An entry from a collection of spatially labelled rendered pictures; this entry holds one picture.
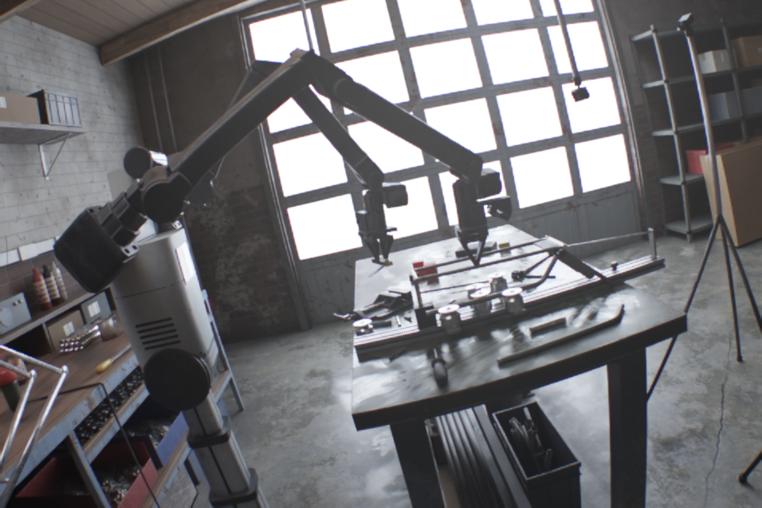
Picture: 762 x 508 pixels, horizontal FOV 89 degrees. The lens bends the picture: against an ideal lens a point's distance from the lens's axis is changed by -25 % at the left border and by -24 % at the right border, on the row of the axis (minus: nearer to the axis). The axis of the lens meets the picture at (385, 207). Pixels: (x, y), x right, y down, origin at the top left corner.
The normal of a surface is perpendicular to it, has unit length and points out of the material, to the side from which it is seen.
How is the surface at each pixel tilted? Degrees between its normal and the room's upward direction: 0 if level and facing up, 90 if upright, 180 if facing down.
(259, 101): 109
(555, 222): 90
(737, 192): 82
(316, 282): 90
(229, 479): 90
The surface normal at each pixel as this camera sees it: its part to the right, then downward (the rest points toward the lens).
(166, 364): 0.22, 0.07
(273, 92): 0.44, 0.33
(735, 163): 0.02, -0.04
